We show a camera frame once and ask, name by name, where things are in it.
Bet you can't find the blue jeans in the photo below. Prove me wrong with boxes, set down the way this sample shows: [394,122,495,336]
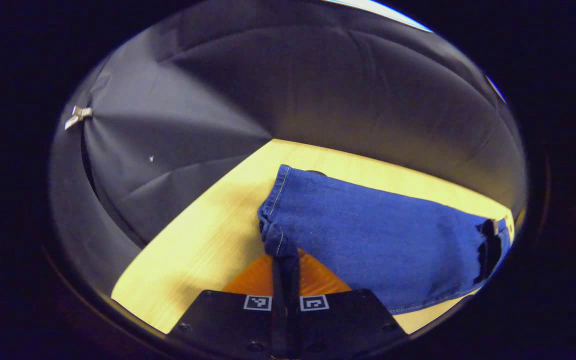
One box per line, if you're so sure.
[257,164,513,315]

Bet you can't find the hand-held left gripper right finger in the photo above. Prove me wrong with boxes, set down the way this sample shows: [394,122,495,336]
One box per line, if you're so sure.
[287,249,409,359]

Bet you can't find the silver metal clip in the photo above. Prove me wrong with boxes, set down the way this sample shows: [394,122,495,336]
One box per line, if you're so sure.
[64,105,94,131]

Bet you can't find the black backdrop cloth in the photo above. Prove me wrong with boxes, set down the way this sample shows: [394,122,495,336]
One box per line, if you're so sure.
[49,0,528,301]

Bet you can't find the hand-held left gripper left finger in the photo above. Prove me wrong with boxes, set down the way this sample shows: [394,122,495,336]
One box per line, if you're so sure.
[167,254,289,360]

